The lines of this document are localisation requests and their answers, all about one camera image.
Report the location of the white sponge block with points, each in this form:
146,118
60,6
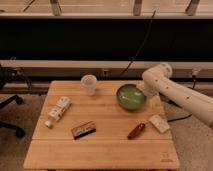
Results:
159,123

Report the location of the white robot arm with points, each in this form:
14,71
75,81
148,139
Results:
157,80

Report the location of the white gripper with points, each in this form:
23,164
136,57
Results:
146,89

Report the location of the green ceramic bowl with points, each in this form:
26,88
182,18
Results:
130,97

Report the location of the red pocket knife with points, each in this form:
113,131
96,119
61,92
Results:
136,131

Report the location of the small brown cardboard box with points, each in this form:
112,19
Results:
83,130

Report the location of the clear plastic cup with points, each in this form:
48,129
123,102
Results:
89,83

